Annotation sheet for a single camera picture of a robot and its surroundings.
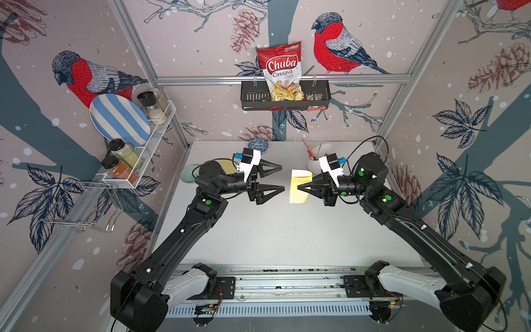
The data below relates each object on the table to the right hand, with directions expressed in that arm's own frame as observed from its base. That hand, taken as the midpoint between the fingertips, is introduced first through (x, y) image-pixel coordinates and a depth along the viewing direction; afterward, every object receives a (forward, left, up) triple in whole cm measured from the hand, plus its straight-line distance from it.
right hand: (300, 185), depth 59 cm
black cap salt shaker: (+33, +58, 0) cm, 66 cm away
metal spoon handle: (+39, -14, -26) cm, 48 cm away
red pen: (+38, -9, -26) cm, 47 cm away
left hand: (0, +5, +3) cm, 6 cm away
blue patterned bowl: (+50, +19, -33) cm, 63 cm away
